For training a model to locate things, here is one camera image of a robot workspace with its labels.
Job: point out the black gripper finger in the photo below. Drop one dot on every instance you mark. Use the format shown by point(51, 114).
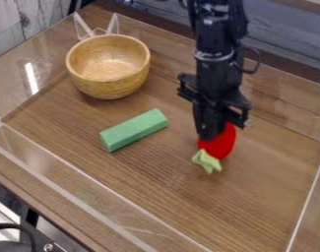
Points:
point(214, 123)
point(198, 119)

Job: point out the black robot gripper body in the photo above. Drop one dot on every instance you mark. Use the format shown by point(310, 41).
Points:
point(213, 85)

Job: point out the red plush radish toy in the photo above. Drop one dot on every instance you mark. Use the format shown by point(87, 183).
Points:
point(214, 150)

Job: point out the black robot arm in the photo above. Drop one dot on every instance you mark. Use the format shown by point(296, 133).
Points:
point(218, 24)

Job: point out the green rectangular block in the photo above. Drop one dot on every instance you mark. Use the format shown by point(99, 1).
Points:
point(133, 129)

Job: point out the wooden bowl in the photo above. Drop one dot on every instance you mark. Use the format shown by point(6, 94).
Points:
point(109, 65)

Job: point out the clear acrylic tray enclosure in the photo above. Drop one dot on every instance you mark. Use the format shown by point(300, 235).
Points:
point(142, 199)

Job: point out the black metal table frame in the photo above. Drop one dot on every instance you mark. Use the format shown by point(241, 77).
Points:
point(44, 244)

